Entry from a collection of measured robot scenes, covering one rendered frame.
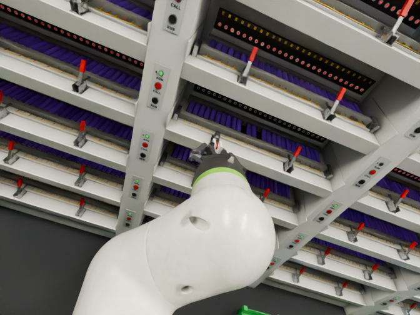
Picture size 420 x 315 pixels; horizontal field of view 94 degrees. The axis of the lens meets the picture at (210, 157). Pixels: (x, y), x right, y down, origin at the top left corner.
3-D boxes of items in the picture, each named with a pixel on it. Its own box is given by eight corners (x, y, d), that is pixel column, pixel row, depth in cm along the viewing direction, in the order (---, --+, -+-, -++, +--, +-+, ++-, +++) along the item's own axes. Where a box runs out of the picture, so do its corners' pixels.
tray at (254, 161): (323, 197, 71) (345, 185, 64) (162, 138, 63) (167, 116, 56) (314, 157, 84) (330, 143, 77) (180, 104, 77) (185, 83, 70)
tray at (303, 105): (367, 155, 60) (415, 122, 50) (179, 77, 53) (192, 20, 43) (347, 116, 74) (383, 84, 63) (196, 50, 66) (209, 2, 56)
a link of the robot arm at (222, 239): (310, 291, 18) (258, 200, 15) (194, 336, 20) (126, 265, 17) (268, 205, 31) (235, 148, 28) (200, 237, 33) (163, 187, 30)
